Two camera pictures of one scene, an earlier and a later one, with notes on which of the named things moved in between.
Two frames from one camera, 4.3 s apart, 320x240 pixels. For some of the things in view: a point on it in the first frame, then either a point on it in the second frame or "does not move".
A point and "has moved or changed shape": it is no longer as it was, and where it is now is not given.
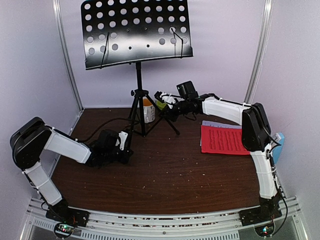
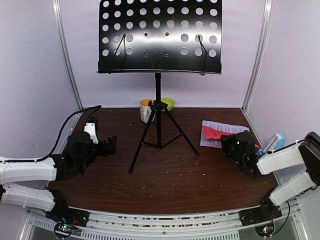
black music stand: [120, 32] has moved or changed shape
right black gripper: [171, 115] to [225, 140]
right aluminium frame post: [261, 52] does not move
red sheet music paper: [215, 139] has moved or changed shape
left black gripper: [126, 155] to [111, 145]
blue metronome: [279, 137] does not move
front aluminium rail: [39, 226] does not move
